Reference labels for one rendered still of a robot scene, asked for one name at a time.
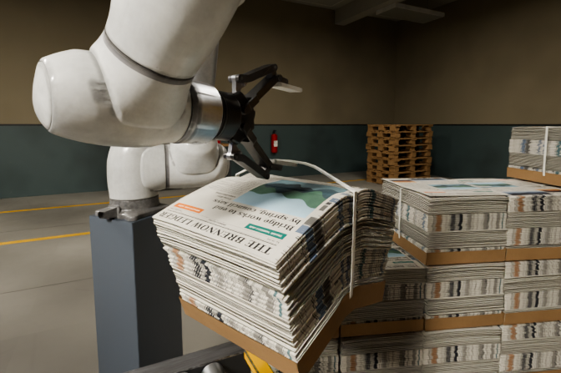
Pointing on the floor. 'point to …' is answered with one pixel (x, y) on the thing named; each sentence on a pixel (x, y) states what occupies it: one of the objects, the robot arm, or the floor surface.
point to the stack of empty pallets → (398, 152)
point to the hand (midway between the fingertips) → (290, 125)
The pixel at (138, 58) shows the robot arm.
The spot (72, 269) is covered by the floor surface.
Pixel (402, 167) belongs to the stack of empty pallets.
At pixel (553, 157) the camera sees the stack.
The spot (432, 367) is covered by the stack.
